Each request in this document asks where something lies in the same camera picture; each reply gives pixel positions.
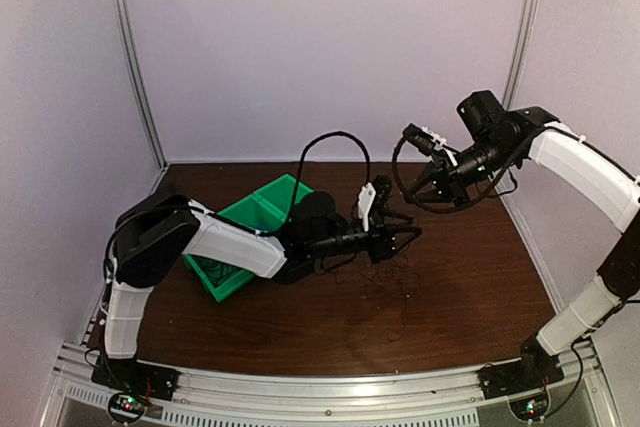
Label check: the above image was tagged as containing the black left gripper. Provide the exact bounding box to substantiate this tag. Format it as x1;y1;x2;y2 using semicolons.
310;209;423;265

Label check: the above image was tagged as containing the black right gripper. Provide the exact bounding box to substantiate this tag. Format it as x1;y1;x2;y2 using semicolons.
405;135;518;207

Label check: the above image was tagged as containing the brown cable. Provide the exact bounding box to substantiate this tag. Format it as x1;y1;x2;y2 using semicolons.
324;216;426;343

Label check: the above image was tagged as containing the dark blue cable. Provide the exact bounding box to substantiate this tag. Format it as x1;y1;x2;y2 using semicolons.
199;259;241;288

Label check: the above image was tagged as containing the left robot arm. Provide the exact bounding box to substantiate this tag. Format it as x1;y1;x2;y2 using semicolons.
103;186;422;391

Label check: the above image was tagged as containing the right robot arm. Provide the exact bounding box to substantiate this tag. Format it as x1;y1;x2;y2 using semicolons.
401;90;639;389

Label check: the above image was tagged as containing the right green plastic bin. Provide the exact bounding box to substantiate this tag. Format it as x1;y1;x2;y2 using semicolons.
254;174;312;216

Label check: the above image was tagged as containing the green plastic bin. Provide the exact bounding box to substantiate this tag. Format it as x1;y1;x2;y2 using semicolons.
183;255;255;303
217;193;286;232
254;174;312;216

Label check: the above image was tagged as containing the middle green plastic bin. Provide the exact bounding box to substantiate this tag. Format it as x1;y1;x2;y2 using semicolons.
217;193;286;232

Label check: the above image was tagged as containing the left green plastic bin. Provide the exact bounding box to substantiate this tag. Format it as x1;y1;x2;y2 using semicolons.
183;255;255;303

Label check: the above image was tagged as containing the right circuit board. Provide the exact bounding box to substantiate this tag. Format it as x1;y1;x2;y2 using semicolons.
509;393;550;422

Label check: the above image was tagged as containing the circuit board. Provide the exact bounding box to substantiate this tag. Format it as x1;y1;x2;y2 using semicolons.
509;393;550;422
107;393;147;423

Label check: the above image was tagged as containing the left circuit board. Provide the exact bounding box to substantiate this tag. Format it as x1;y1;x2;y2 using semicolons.
107;393;147;423

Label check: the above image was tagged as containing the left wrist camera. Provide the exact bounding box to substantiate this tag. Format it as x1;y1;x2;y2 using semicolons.
356;175;392;232

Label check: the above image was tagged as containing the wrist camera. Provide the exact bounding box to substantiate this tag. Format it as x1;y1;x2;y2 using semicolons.
402;123;458;160
356;175;392;232

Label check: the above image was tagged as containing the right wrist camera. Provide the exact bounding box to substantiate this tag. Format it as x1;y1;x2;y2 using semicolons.
402;123;458;160

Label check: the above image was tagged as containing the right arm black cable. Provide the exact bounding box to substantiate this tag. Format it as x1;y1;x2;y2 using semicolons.
391;134;531;216

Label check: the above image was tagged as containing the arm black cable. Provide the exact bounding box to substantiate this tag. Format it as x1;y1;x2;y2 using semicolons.
391;134;531;216
259;131;374;238

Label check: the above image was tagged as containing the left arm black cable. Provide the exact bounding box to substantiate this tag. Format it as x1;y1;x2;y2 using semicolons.
259;131;374;238

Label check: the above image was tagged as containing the front aluminium rail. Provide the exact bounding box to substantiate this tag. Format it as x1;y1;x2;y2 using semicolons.
35;343;622;426

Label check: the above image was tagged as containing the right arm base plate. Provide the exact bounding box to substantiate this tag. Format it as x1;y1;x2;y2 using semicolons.
477;361;564;400

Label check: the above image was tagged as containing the right aluminium frame post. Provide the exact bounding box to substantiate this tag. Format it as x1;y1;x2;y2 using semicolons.
482;0;546;218

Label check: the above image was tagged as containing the aluminium frame post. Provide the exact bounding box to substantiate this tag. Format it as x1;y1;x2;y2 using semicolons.
113;0;169;178
482;0;546;218

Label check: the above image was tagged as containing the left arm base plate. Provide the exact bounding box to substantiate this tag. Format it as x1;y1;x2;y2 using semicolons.
91;357;179;401

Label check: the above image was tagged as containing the left aluminium frame post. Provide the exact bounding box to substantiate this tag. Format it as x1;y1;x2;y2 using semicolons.
113;0;169;178

